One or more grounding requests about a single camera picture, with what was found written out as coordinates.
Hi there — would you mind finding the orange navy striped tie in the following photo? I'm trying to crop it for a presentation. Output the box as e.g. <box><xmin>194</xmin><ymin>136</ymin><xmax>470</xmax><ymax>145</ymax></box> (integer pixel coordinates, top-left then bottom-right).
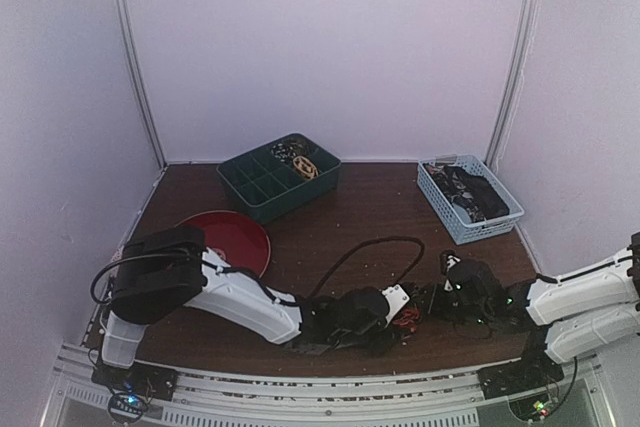
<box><xmin>391</xmin><ymin>305</ymin><xmax>423</xmax><ymax>338</ymax></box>

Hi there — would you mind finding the dark green divided organizer box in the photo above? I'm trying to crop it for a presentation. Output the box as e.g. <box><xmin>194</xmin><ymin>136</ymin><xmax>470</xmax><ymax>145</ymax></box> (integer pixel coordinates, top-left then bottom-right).
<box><xmin>217</xmin><ymin>133</ymin><xmax>342</xmax><ymax>224</ymax></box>

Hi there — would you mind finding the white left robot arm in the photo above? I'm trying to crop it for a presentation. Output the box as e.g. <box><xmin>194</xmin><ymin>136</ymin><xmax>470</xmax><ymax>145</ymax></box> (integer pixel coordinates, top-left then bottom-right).
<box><xmin>94</xmin><ymin>225</ymin><xmax>410</xmax><ymax>391</ymax></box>

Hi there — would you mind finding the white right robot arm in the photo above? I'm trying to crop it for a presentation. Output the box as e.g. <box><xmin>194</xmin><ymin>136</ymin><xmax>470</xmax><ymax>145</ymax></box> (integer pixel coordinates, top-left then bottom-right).
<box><xmin>424</xmin><ymin>233</ymin><xmax>639</xmax><ymax>389</ymax></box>

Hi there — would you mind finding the light blue perforated basket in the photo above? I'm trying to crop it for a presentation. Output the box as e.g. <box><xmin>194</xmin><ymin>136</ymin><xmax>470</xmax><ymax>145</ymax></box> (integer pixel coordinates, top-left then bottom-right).
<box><xmin>417</xmin><ymin>154</ymin><xmax>524</xmax><ymax>245</ymax></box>

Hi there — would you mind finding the plain black tie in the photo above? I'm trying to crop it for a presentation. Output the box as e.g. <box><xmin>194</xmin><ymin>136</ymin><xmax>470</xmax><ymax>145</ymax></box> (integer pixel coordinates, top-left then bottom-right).
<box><xmin>462</xmin><ymin>168</ymin><xmax>510</xmax><ymax>220</ymax></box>

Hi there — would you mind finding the red round tray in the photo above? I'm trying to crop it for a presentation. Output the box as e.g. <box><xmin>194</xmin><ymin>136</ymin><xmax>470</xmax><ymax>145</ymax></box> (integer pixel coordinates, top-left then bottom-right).
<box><xmin>175</xmin><ymin>210</ymin><xmax>271</xmax><ymax>278</ymax></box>

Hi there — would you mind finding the tan patterned rolled tie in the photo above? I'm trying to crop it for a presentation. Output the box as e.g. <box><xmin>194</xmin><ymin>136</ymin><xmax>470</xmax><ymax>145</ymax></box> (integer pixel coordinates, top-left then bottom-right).
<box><xmin>292</xmin><ymin>155</ymin><xmax>319</xmax><ymax>180</ymax></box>

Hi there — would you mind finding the black white rolled tie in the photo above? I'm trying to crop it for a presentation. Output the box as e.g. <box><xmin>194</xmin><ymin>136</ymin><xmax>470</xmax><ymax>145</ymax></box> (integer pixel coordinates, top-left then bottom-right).
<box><xmin>269</xmin><ymin>137</ymin><xmax>309</xmax><ymax>164</ymax></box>

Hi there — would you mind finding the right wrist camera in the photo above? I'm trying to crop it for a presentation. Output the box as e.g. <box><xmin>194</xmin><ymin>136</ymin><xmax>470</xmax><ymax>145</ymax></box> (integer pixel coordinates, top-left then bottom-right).
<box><xmin>439</xmin><ymin>250</ymin><xmax>461</xmax><ymax>292</ymax></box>

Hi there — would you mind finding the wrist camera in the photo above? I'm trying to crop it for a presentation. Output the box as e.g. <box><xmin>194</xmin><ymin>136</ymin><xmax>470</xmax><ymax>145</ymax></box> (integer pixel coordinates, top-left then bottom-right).
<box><xmin>439</xmin><ymin>250</ymin><xmax>461</xmax><ymax>292</ymax></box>
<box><xmin>381</xmin><ymin>282</ymin><xmax>417</xmax><ymax>323</ymax></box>

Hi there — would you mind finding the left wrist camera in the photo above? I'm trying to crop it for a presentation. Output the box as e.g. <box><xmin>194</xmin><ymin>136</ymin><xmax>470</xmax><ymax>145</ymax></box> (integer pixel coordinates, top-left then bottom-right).
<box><xmin>381</xmin><ymin>282</ymin><xmax>417</xmax><ymax>323</ymax></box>

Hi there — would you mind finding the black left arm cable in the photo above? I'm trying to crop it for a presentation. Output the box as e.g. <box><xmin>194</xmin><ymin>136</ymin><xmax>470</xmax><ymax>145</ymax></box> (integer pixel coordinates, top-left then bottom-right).
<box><xmin>314</xmin><ymin>235</ymin><xmax>427</xmax><ymax>298</ymax></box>

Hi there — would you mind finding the right aluminium frame post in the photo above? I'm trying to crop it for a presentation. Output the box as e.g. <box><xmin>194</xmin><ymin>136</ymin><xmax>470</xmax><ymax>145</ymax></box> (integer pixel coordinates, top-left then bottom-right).
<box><xmin>485</xmin><ymin>0</ymin><xmax>539</xmax><ymax>172</ymax></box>

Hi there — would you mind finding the aluminium frame post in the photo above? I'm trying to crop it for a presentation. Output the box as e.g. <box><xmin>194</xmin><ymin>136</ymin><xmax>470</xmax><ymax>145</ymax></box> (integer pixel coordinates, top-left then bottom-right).
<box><xmin>485</xmin><ymin>0</ymin><xmax>539</xmax><ymax>172</ymax></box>
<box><xmin>114</xmin><ymin>0</ymin><xmax>167</xmax><ymax>169</ymax></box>

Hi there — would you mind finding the left aluminium frame post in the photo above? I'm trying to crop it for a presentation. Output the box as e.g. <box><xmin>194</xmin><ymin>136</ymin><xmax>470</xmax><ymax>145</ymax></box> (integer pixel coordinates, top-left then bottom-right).
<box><xmin>114</xmin><ymin>0</ymin><xmax>167</xmax><ymax>169</ymax></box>

